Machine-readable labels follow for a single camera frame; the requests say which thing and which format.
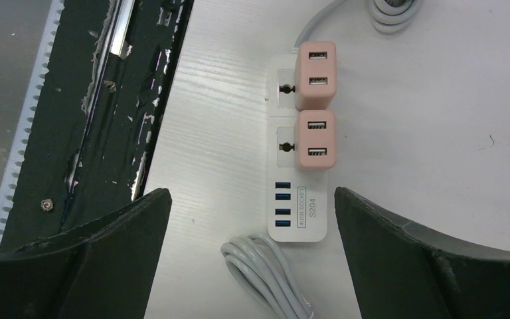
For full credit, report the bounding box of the black mounting base plate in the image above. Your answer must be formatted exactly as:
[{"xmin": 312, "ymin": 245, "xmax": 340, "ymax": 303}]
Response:
[{"xmin": 0, "ymin": 1, "xmax": 193, "ymax": 252}]

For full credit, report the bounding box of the grey near strip cable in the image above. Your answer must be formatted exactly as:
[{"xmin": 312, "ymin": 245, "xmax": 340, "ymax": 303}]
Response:
[{"xmin": 292, "ymin": 0, "xmax": 424, "ymax": 51}]

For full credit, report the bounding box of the grey coiled orange strip cable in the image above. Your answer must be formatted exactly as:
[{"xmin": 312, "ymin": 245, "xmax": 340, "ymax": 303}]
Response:
[{"xmin": 220, "ymin": 234, "xmax": 315, "ymax": 319}]

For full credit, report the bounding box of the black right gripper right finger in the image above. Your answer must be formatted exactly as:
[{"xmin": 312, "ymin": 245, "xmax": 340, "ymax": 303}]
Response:
[{"xmin": 335, "ymin": 187, "xmax": 510, "ymax": 318}]

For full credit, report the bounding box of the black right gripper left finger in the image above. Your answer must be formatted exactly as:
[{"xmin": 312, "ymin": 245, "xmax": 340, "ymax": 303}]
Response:
[{"xmin": 0, "ymin": 188, "xmax": 172, "ymax": 318}]

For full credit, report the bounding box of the white power strip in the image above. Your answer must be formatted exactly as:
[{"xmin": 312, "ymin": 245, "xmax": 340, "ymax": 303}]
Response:
[{"xmin": 266, "ymin": 53, "xmax": 328, "ymax": 243}]

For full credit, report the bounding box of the white slotted cable duct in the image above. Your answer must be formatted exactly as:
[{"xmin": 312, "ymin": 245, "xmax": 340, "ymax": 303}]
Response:
[{"xmin": 0, "ymin": 1, "xmax": 64, "ymax": 245}]

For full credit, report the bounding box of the pink adapter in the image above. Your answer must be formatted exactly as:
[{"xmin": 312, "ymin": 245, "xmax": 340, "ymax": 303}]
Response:
[
  {"xmin": 295, "ymin": 41, "xmax": 337, "ymax": 111},
  {"xmin": 295, "ymin": 110, "xmax": 337, "ymax": 170}
]

